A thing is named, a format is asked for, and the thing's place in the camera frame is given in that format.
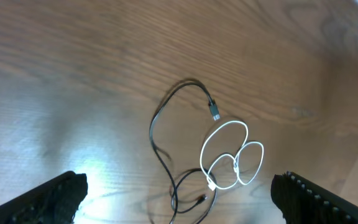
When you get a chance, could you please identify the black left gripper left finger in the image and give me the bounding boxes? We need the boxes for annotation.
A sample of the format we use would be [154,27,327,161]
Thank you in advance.
[0,171,88,224]

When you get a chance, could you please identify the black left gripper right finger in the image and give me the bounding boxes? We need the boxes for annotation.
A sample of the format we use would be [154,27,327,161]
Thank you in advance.
[270,171,358,224]

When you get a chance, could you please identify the white USB cable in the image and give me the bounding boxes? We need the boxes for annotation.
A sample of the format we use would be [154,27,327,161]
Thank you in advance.
[199,120,265,192]

